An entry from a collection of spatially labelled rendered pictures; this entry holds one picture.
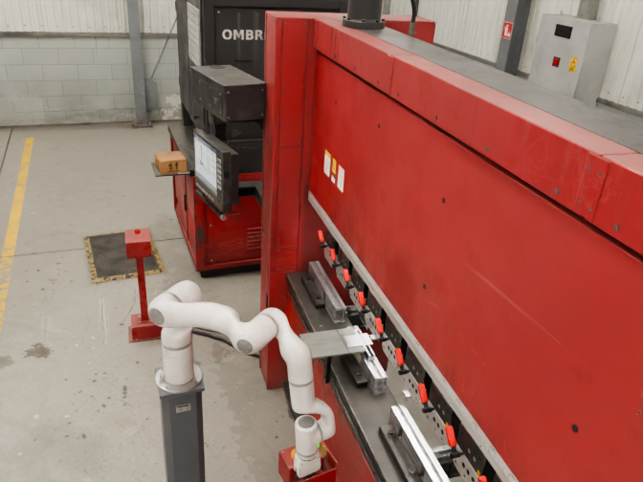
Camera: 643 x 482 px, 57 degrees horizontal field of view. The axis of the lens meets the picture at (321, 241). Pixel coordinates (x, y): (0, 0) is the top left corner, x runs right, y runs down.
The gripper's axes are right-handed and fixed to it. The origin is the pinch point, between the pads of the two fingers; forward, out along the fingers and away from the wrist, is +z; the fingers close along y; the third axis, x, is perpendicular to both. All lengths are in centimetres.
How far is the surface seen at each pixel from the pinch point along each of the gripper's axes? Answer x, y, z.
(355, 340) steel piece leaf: -41, -46, -22
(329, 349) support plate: -41, -32, -23
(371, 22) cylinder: -90, -82, -152
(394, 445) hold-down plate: 11.8, -32.3, -13.5
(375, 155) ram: -41, -54, -112
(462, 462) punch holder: 51, -29, -46
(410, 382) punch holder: 12, -37, -44
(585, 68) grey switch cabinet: -281, -469, -47
